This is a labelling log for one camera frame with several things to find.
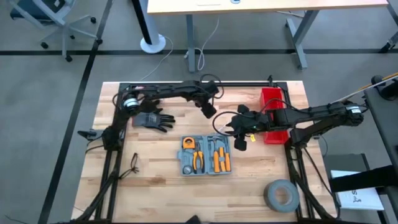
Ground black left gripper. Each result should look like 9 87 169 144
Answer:
186 81 218 120

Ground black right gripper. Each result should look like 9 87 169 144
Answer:
224 104 254 152

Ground yellow tape measure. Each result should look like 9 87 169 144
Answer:
182 136 197 151

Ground grey plastic tool case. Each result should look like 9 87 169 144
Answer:
176 134 234 177

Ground yellow handled pliers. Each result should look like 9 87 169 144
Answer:
192 141 206 174

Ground red plastic bin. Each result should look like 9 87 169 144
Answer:
259 87 290 146

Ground black red work glove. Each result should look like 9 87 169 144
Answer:
136 99 164 114

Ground grey black work glove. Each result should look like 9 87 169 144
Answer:
132 111 177 133

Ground grey pole with white base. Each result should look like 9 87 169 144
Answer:
132 0 167 55

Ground wooden desk with grey legs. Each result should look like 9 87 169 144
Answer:
146 0 398 74

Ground white yellow rod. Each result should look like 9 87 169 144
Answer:
331 72 398 105

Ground white paper sheet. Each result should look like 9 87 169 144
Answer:
330 170 386 212

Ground dark grey cabinet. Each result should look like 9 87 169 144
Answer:
362 86 398 224

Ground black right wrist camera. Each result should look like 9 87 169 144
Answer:
252 112 270 132

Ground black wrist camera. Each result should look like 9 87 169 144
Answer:
203 80 221 95
252 112 270 132

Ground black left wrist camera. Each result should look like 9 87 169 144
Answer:
203 80 221 95

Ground black aluminium table frame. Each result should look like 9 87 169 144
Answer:
70 75 340 224

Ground white floor cable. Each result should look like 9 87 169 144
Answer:
139 36 175 82
185 18 220 72

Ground grey duct tape roll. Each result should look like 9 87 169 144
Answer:
263 179 301 213

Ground black cable tie loop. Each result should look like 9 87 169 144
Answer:
119 152 140 180

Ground black strap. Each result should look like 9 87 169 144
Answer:
328 164 398 194

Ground white frame office chair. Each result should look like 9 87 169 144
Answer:
9 0 104 63

